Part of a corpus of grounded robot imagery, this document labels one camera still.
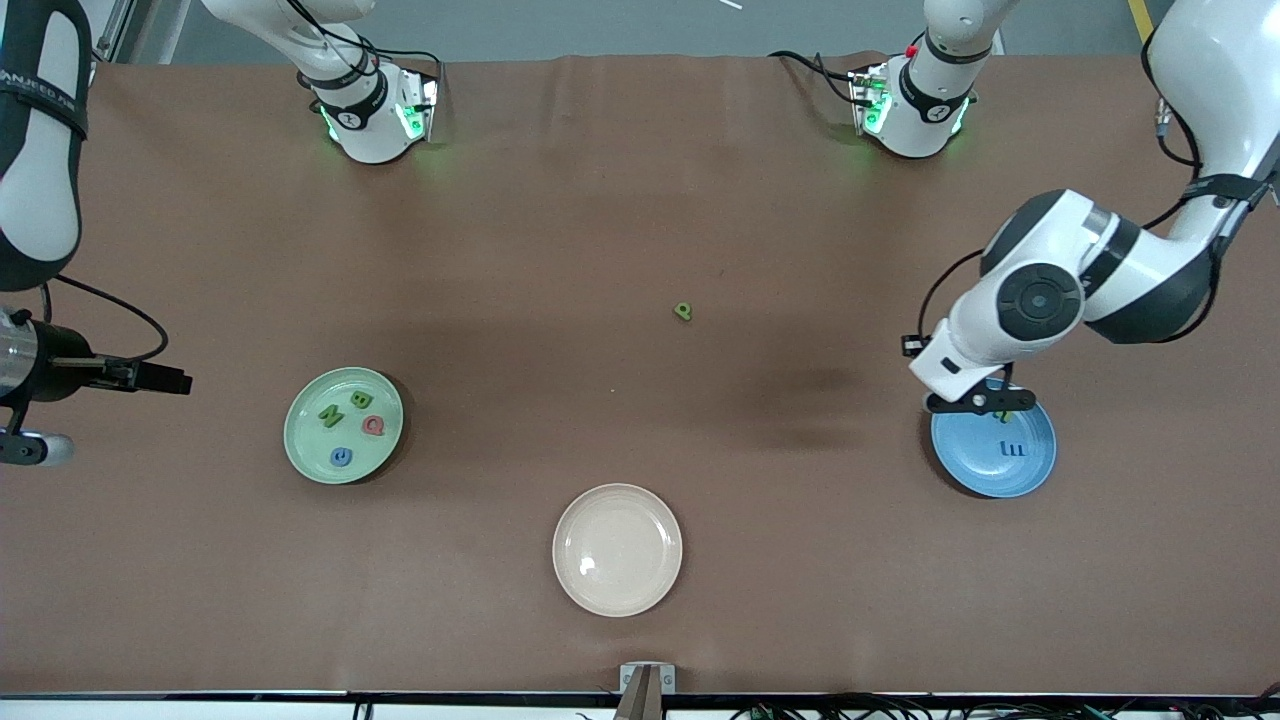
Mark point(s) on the beige plate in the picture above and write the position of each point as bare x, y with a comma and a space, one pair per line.
617, 550

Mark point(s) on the blue plate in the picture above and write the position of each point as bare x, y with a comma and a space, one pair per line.
990, 475

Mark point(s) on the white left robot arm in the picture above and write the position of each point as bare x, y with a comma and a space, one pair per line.
1210, 80

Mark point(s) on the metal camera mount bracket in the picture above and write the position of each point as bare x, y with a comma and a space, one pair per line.
628, 678

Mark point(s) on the green capital letter N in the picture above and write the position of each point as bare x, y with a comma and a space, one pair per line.
330, 415

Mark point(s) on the metal base connector plate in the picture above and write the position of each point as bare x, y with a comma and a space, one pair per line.
862, 95
425, 100

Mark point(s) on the light green plate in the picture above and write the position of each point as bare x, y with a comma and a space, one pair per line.
300, 440

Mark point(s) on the blue lowercase letter m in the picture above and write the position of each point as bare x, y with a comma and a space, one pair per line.
1013, 448

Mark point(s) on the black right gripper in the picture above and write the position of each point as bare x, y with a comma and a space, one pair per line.
62, 362

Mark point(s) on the blue lowercase letter e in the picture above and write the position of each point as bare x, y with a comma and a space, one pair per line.
334, 457

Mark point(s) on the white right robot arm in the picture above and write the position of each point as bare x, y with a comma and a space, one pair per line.
45, 200

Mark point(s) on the brown table cover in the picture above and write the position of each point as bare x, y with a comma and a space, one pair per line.
640, 200

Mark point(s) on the red capital letter Q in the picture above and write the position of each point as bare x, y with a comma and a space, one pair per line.
365, 425

